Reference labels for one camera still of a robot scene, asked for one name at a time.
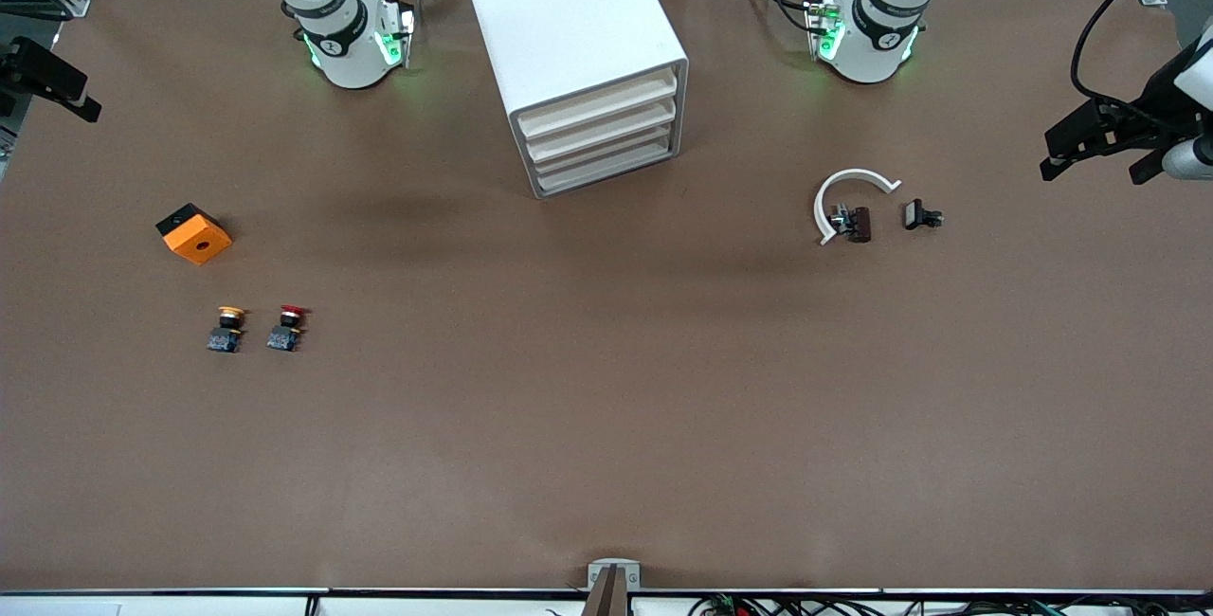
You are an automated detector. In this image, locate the orange and black button box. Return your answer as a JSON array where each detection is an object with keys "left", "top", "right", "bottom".
[{"left": 155, "top": 203, "right": 233, "bottom": 266}]

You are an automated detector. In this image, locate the yellow push button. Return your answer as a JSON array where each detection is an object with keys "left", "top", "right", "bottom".
[{"left": 206, "top": 306, "right": 247, "bottom": 354}]

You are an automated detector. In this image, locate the red push button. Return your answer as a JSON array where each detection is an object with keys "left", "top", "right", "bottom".
[{"left": 265, "top": 305, "right": 311, "bottom": 353}]

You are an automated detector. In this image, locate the brown table mat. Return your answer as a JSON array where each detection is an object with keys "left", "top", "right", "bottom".
[{"left": 0, "top": 0, "right": 1213, "bottom": 593}]

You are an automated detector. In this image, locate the black left camera cable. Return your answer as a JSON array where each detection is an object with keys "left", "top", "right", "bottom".
[{"left": 1071, "top": 0, "right": 1213, "bottom": 107}]

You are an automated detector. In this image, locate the white curved plastic ring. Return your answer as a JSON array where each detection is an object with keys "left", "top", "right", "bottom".
[{"left": 813, "top": 168, "right": 903, "bottom": 246}]

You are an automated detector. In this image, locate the grey metal bracket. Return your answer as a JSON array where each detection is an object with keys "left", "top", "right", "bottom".
[{"left": 588, "top": 559, "right": 642, "bottom": 591}]

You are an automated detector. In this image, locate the brown camera pole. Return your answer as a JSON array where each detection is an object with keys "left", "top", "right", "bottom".
[{"left": 581, "top": 567, "right": 631, "bottom": 616}]

